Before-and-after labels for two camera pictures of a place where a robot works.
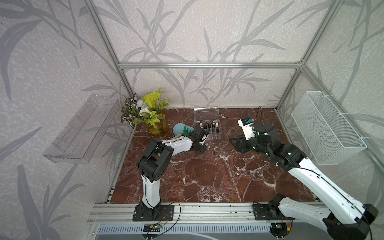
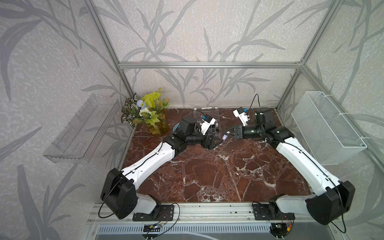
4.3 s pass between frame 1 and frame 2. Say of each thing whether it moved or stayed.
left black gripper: moved
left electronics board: stayed
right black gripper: moved
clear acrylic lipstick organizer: stayed
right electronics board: stayed
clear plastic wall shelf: stayed
